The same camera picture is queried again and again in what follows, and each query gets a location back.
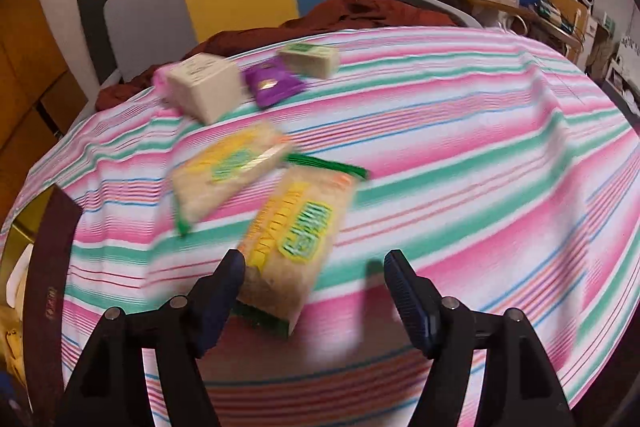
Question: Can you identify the dark brown flap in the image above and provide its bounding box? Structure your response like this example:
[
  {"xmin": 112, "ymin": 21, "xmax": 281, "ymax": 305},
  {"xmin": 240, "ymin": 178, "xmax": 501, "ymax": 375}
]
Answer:
[{"xmin": 22, "ymin": 186, "xmax": 83, "ymax": 413}]

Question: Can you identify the striped pink and green blanket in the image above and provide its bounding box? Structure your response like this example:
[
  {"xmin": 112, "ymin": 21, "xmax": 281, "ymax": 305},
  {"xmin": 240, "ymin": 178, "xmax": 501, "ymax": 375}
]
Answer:
[{"xmin": 0, "ymin": 24, "xmax": 640, "ymax": 408}]

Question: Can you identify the pink packet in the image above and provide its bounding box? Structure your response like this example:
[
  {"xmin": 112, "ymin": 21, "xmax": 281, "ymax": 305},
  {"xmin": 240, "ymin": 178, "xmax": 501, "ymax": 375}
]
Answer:
[{"xmin": 152, "ymin": 64, "xmax": 176, "ymax": 108}]

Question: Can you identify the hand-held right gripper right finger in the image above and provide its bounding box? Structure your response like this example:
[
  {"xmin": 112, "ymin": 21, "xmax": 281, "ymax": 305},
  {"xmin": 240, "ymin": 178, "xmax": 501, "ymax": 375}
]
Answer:
[{"xmin": 382, "ymin": 249, "xmax": 576, "ymax": 427}]

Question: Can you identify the red-brown cloth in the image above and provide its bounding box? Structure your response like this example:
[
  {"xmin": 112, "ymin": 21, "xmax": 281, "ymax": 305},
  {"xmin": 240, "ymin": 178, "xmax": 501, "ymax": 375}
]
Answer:
[{"xmin": 95, "ymin": 0, "xmax": 458, "ymax": 110}]

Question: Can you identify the wooden wardrobe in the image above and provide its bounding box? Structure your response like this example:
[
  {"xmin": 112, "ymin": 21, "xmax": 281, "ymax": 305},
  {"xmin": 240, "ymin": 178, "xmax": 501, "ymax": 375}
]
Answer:
[{"xmin": 0, "ymin": 0, "xmax": 88, "ymax": 228}]

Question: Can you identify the noodle packet with green edge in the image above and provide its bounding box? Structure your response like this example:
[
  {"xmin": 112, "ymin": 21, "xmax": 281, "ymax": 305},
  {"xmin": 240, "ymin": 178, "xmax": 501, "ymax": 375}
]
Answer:
[
  {"xmin": 235, "ymin": 157, "xmax": 371, "ymax": 338},
  {"xmin": 170, "ymin": 122, "xmax": 293, "ymax": 235}
]

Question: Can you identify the purple snack packet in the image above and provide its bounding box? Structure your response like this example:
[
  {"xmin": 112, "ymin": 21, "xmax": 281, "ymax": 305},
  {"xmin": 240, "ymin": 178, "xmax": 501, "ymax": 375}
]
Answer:
[{"xmin": 244, "ymin": 59, "xmax": 307, "ymax": 109}]

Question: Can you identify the cream cardboard box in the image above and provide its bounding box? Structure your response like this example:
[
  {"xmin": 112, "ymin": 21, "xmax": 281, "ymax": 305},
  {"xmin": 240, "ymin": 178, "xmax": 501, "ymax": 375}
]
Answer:
[{"xmin": 165, "ymin": 54, "xmax": 246, "ymax": 125}]

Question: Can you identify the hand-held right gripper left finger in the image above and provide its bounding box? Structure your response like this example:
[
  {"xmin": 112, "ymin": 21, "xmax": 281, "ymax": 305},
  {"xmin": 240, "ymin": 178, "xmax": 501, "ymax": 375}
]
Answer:
[{"xmin": 55, "ymin": 249, "xmax": 247, "ymax": 427}]

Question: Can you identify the small green and cream box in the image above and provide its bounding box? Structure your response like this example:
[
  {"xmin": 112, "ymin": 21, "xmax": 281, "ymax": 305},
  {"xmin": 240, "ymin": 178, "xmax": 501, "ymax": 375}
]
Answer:
[{"xmin": 277, "ymin": 43, "xmax": 341, "ymax": 80}]

